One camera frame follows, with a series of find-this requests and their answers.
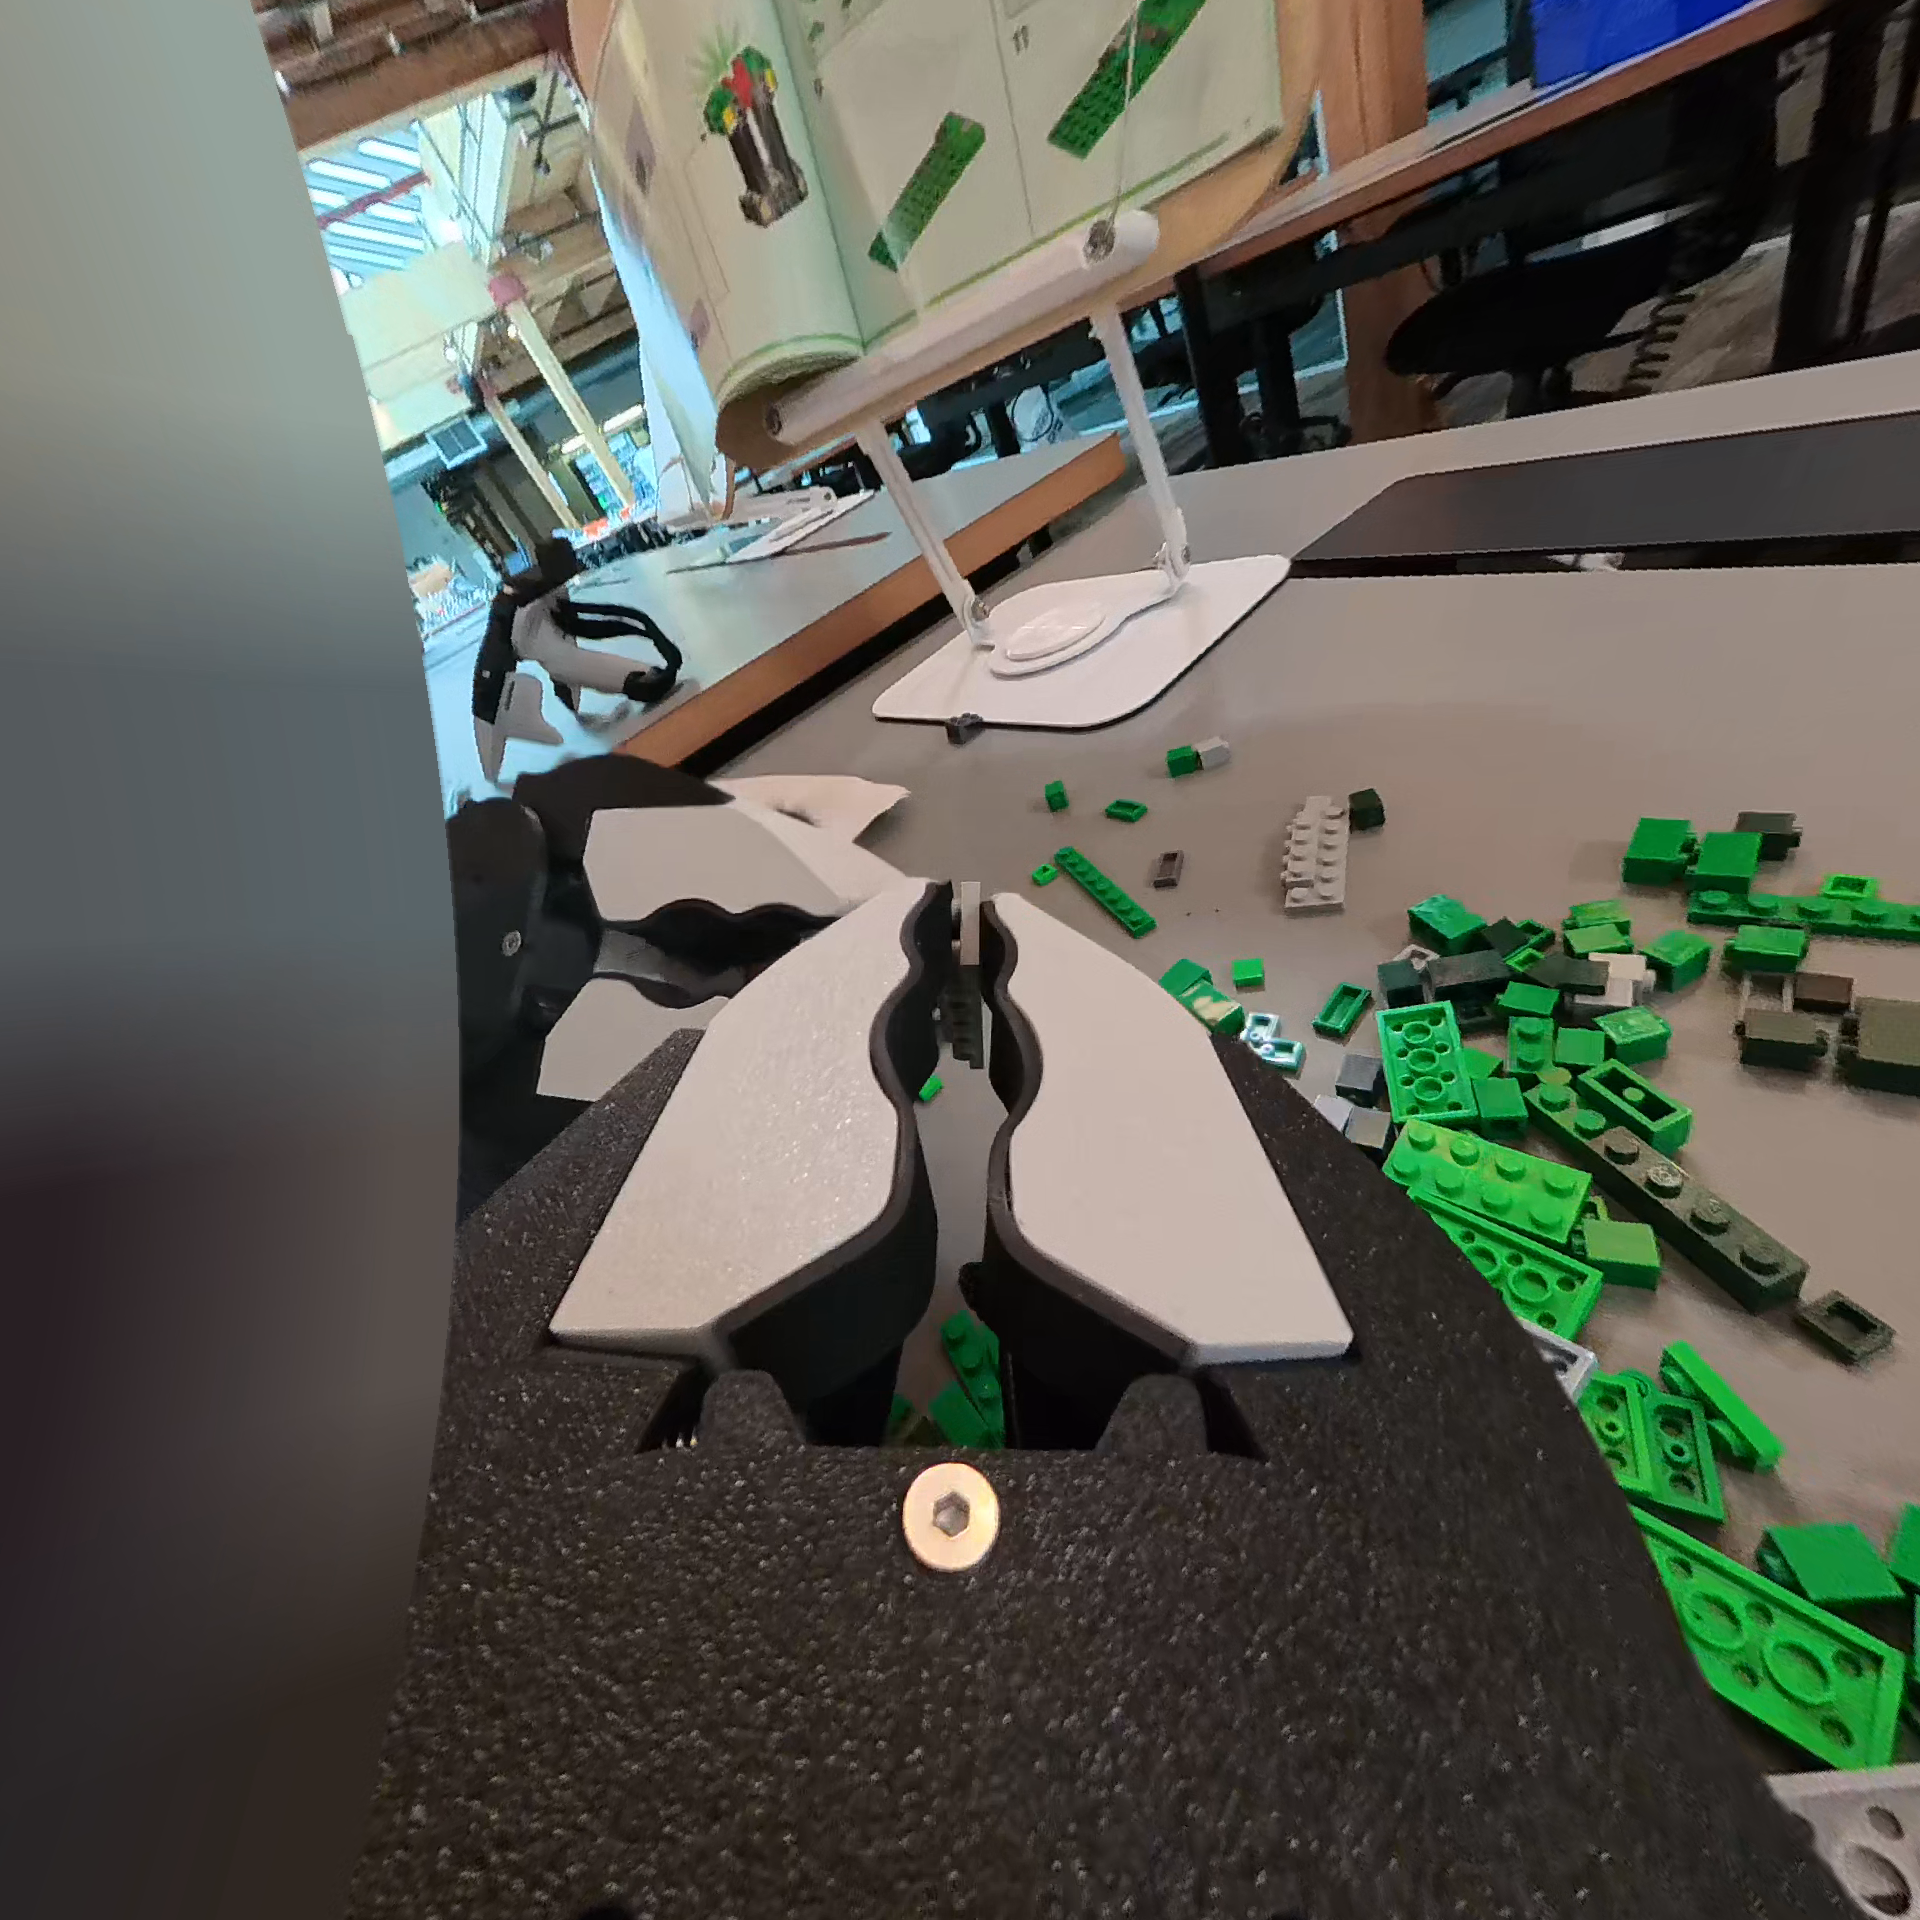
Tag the blue storage bin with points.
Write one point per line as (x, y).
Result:
(1651, 36)

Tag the long grey studded plate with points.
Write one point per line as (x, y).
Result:
(967, 975)

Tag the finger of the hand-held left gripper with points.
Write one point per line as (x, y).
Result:
(691, 856)
(628, 1043)

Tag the thin green studded strip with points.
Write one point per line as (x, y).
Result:
(1106, 891)

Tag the instruction booklet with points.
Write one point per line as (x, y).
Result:
(900, 119)

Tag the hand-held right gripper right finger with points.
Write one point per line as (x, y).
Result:
(1170, 1185)

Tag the grey desk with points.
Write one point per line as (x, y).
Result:
(1500, 675)

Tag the white book stand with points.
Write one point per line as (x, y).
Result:
(1142, 628)
(779, 533)

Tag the wooden-edged desk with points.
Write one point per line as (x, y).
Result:
(1500, 149)
(779, 639)

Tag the black office chair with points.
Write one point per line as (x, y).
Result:
(1500, 323)

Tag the black desk panel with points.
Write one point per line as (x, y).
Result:
(1651, 517)

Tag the pile of green toy bricks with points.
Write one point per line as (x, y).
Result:
(1418, 1049)

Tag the long dark green plate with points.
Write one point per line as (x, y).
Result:
(1665, 1185)

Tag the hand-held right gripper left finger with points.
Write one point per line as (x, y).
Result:
(751, 1154)

